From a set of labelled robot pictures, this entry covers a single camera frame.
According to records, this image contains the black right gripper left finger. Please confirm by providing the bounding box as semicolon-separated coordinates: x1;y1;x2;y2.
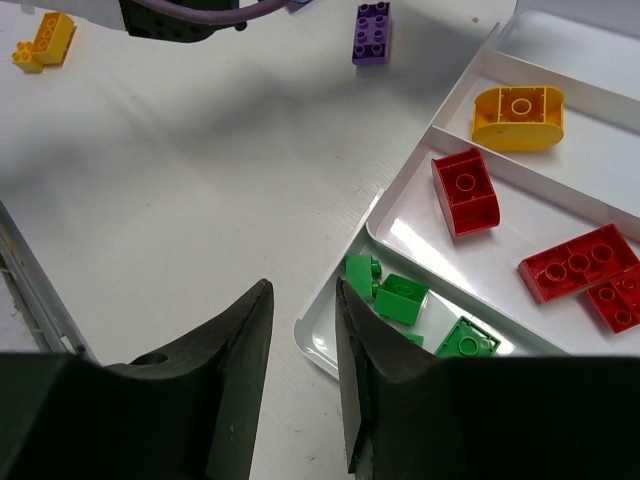
1;280;274;479

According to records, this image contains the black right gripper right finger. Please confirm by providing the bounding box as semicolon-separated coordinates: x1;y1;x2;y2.
335;280;639;479

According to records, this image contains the green thin lego plate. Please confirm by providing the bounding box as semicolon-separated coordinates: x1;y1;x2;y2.
435;316;501;358

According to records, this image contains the green lego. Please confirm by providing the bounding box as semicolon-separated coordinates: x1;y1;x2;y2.
374;274;429;327

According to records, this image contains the small green lego brick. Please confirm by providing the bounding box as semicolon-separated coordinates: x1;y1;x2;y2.
345;254;382;301

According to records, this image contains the red half-round lego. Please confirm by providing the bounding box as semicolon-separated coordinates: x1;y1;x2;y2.
431;147;501;239

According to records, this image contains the red long lego brick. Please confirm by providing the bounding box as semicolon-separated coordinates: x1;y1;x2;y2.
518;224;639;303

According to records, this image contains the small red square lego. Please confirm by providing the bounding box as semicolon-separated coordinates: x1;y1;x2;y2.
586;266;639;334

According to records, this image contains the yellow round lego piece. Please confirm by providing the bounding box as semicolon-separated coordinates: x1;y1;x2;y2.
471;85;565;152

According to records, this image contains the purple lego plate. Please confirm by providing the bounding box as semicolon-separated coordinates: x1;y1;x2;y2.
351;1;392;67

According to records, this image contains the yellow lego brick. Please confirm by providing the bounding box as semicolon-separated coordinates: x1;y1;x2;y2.
11;12;76;74

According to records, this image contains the green square lego brick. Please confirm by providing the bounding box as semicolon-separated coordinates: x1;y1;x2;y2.
405;333;424;347

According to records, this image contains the purple tall lego brick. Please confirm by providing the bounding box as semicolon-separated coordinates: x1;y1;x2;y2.
288;0;313;9

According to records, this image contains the white divided sorting tray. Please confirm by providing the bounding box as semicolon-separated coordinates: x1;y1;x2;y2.
293;8;640;384

